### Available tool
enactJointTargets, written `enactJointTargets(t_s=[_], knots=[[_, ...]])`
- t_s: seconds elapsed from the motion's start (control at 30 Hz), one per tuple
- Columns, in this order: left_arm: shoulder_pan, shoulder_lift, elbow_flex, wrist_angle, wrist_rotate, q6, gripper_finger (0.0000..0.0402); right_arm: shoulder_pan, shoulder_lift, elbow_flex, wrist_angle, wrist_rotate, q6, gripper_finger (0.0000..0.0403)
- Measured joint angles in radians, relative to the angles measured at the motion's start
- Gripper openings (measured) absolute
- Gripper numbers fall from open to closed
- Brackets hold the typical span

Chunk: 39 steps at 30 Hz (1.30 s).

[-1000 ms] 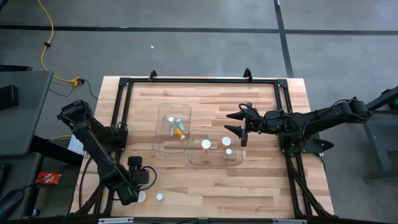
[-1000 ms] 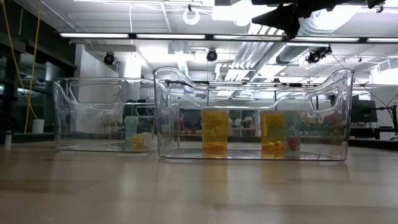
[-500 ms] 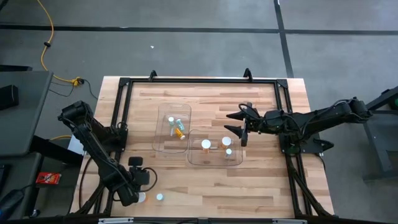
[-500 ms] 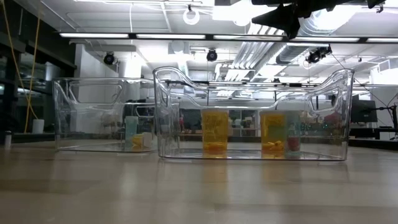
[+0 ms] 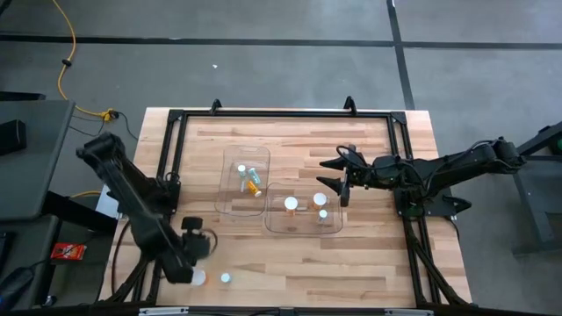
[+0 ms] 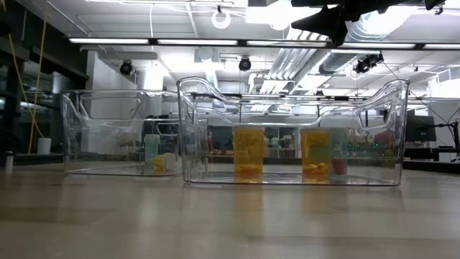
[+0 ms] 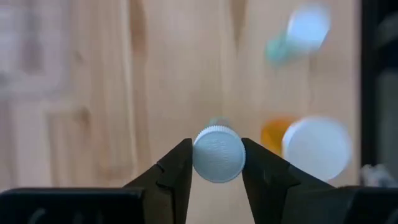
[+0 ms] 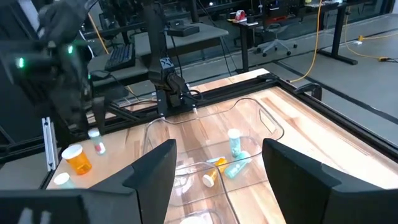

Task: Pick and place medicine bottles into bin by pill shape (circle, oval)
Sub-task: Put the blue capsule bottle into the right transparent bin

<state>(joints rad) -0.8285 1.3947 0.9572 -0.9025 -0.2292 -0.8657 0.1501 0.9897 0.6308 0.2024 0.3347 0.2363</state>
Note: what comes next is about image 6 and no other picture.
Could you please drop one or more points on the person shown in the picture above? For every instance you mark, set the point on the person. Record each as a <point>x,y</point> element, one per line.
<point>210,140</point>

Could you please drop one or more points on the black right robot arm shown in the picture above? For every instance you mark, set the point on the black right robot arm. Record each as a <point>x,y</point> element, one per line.
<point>433,3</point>

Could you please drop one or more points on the small amber bottle white cap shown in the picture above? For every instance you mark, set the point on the small amber bottle white cap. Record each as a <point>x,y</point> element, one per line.
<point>160,162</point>

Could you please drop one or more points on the black desk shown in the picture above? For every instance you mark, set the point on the black desk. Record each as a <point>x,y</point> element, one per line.
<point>424,154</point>

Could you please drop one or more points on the black overhead frame bar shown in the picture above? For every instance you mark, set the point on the black overhead frame bar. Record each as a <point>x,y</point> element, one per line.
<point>152,41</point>

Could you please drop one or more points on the amber bottle with orange pills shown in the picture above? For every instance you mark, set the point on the amber bottle with orange pills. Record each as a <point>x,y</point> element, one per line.
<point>248,151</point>

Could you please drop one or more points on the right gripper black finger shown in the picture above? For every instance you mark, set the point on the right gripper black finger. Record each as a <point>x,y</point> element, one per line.
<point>312,3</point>
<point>323,21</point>

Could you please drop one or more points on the black vertical post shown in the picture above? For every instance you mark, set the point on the black vertical post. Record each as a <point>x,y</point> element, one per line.
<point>12,108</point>

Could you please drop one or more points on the amber bottle with yellow capsules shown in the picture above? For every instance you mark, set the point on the amber bottle with yellow capsules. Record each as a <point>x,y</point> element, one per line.
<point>314,151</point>

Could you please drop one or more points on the small white bottle dark cap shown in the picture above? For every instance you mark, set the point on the small white bottle dark cap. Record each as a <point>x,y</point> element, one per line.
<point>9,162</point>

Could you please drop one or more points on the white bucket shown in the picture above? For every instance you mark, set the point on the white bucket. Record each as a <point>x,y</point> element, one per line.
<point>44,145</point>

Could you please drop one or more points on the black ceiling camera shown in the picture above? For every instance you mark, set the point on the black ceiling camera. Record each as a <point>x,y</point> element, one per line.
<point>244,64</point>
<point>363,65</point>
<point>126,67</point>

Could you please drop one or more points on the silver ventilation duct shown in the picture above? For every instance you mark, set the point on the silver ventilation duct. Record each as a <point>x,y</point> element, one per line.
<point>334,63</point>

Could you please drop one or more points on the white LED light strip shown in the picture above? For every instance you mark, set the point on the white LED light strip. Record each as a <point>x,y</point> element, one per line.
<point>284,43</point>
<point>377,45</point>
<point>442,46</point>
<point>108,41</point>
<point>197,41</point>

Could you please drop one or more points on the black computer monitor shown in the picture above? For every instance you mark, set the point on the black computer monitor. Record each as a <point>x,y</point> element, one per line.
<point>420,127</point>

